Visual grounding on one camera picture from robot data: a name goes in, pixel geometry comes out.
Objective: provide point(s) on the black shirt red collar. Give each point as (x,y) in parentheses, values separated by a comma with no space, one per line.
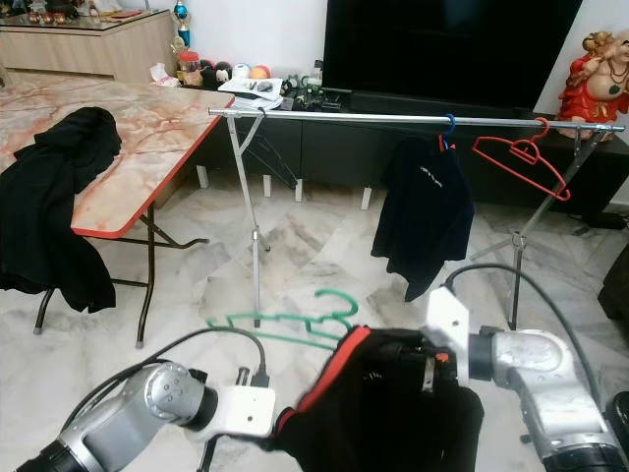
(373,423)

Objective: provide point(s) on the green plastic hanger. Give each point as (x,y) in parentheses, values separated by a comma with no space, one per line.
(339,291)

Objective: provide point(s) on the red plastic hanger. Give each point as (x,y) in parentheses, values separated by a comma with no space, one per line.
(523,150)

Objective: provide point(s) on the blue plastic hanger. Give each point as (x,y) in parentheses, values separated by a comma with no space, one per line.
(450,119)

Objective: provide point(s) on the navy t-shirt white print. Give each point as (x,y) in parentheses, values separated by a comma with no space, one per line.
(423,211)

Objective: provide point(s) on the dark brown fabric sofa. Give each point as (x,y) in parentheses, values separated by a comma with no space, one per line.
(617,290)

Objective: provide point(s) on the black metal folding chair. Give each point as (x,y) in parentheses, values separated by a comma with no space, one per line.
(619,423)

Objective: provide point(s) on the black low tv console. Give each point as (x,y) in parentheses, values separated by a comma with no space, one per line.
(324,155)

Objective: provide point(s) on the silver metal clothes rack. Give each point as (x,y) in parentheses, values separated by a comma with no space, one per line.
(354,117)

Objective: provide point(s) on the black soundbar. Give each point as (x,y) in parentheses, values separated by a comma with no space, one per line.
(437,104)

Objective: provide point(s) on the plain black garment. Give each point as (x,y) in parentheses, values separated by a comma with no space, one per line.
(54,221)

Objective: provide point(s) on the white magazine stack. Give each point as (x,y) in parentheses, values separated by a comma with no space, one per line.
(251,93)

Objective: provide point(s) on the black flat television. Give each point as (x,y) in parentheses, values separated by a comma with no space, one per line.
(452,47)

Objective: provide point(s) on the red laughing buddha statue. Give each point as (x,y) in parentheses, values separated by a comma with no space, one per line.
(595,88)

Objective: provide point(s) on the orange yellow ball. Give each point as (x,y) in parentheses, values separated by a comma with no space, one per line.
(259,73)

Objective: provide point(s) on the marble folding table red edge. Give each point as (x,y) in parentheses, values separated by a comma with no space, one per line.
(157,133)

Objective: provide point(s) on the white blue ball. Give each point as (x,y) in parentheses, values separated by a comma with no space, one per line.
(240,72)

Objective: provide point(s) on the black plush toy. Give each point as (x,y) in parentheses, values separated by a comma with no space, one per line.
(213,73)

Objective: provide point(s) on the red lid jar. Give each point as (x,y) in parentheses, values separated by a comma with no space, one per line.
(188,69)

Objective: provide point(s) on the pink tissue box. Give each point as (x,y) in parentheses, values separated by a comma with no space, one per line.
(164,75)

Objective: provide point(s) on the light wooden sideboard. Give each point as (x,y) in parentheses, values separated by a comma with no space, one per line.
(88,51)

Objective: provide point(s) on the gold trophy blue ornaments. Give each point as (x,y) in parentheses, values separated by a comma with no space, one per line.
(179,25)

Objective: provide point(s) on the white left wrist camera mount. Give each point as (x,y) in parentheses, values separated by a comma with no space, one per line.
(246,413)

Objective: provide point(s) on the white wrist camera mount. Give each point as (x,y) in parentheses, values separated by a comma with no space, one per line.
(447,317)
(246,413)

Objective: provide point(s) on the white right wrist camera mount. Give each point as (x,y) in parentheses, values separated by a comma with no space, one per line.
(447,317)

